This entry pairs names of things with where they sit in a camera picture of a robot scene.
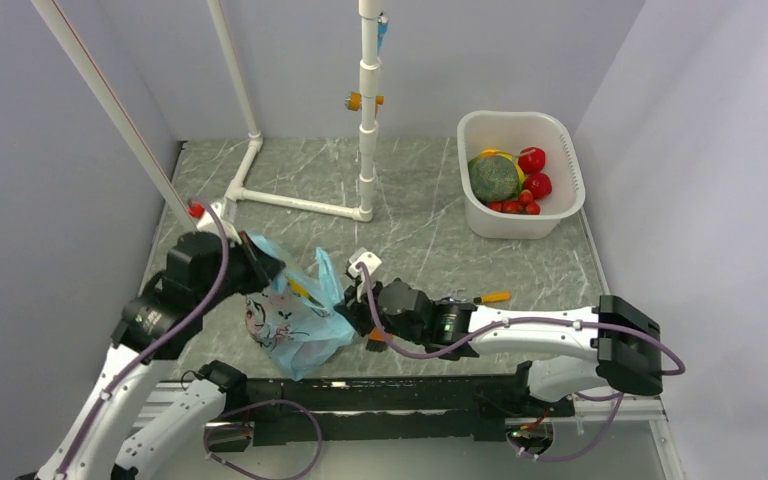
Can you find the yellow green fake fruit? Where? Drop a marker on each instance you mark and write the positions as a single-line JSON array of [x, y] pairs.
[[495, 152]]

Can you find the orange black hex key set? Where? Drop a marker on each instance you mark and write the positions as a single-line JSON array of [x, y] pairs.
[[377, 341]]

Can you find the red fake apple upper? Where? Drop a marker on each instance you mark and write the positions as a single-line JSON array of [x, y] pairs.
[[532, 160]]

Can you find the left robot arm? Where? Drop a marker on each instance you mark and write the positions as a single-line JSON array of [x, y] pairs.
[[147, 341]]

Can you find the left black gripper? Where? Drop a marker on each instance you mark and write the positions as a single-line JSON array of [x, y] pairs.
[[263, 267]]

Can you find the red fake apple lower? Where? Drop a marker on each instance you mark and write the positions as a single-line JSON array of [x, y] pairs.
[[539, 184]]

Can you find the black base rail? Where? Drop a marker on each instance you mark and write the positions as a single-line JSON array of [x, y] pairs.
[[275, 412]]

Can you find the white plastic basket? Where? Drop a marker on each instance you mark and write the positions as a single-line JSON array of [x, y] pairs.
[[511, 132]]

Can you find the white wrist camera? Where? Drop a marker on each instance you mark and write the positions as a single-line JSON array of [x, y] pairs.
[[209, 217], [370, 260]]

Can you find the white PVC pipe frame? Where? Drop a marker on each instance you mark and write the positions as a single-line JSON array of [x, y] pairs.
[[366, 101]]

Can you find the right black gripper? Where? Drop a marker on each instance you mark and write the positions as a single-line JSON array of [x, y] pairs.
[[355, 310]]

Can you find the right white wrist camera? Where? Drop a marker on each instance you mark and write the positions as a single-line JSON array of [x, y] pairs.
[[370, 260]]

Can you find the light blue plastic bag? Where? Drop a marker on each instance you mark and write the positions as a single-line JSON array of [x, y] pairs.
[[298, 334]]

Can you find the red fake apple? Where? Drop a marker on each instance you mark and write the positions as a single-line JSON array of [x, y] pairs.
[[539, 184], [532, 160]]

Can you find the small red fake tomatoes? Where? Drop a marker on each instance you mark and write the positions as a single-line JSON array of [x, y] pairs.
[[523, 204]]

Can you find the yellow fake lemon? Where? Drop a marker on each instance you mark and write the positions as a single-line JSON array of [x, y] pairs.
[[298, 289]]

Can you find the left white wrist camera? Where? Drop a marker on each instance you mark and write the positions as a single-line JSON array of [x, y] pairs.
[[209, 217]]

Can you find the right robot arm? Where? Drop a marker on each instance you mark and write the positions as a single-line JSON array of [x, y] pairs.
[[611, 344]]

